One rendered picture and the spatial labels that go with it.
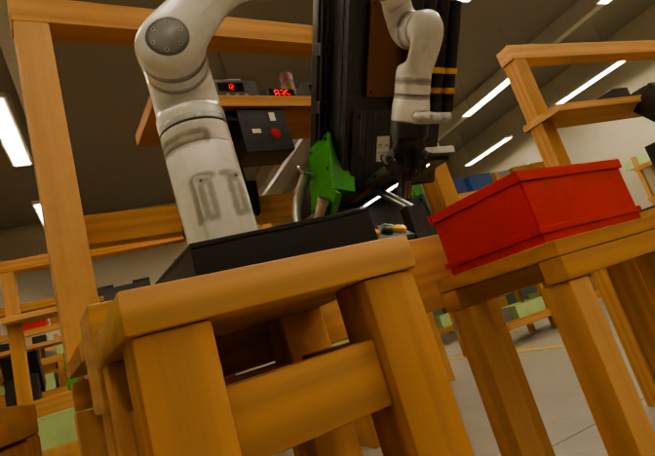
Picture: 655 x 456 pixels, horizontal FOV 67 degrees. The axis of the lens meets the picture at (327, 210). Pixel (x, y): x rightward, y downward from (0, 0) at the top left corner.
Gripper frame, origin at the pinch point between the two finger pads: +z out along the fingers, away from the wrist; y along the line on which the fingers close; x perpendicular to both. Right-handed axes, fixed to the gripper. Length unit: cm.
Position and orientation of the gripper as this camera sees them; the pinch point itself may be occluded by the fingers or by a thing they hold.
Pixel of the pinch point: (404, 189)
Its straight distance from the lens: 103.7
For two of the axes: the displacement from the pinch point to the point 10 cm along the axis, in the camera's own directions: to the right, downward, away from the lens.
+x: 5.6, 2.5, -7.9
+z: -0.4, 9.6, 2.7
